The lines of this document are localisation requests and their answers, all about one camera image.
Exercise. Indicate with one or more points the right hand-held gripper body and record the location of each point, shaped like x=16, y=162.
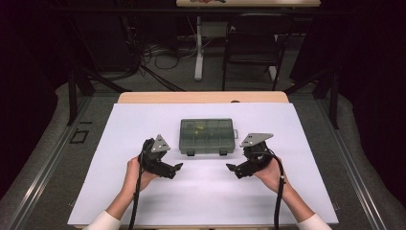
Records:
x=257, y=139

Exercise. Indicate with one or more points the person's right hand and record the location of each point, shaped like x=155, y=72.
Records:
x=273, y=177

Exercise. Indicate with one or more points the black folding chair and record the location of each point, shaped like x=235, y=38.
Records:
x=252, y=44

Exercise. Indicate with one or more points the dark curtain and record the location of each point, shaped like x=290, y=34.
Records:
x=376, y=96
x=25, y=96

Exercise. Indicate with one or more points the white table mat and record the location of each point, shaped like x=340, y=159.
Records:
x=127, y=127

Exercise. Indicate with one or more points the person's left hand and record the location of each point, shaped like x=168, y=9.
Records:
x=132, y=177

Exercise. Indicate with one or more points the grey plastic compartment box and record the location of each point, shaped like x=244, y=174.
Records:
x=217, y=137

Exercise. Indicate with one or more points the grey box under desk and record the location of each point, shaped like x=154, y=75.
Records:
x=214, y=29

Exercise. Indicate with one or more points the aluminium floor rail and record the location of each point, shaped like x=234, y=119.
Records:
x=48, y=166
x=352, y=166

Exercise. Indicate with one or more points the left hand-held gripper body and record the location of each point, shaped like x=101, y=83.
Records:
x=159, y=145

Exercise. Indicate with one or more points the white-legged wooden desk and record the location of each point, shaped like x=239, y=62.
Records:
x=198, y=48

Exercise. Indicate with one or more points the black metal stand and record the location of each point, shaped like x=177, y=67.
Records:
x=72, y=102
x=334, y=105

